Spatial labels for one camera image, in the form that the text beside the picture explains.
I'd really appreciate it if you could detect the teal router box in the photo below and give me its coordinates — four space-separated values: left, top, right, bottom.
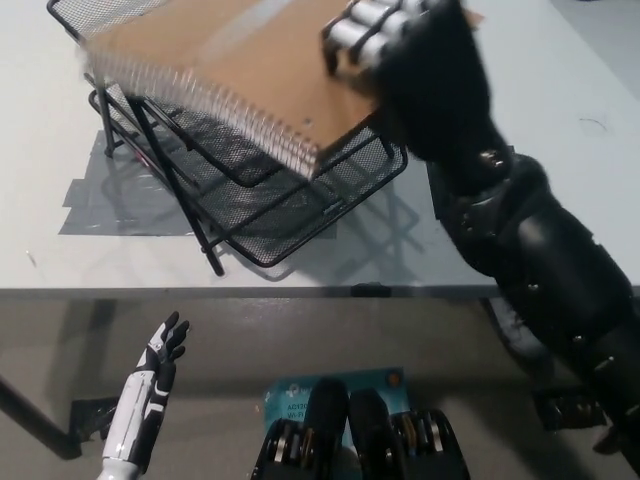
262 368 409 436

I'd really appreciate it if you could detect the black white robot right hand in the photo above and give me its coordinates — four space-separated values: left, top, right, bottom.
319 0 513 172

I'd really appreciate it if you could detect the grey tape patch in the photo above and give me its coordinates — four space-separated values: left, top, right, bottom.
58 127 346 236

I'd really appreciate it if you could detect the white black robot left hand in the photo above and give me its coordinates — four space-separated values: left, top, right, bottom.
102 312 191 467

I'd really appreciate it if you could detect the black mesh file tray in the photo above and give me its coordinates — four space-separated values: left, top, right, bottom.
45 0 409 279

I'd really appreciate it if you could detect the black table leg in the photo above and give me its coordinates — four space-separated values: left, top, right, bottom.
0 372 84 461

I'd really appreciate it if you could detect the brown spiral notebook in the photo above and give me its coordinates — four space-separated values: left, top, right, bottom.
82 0 485 180

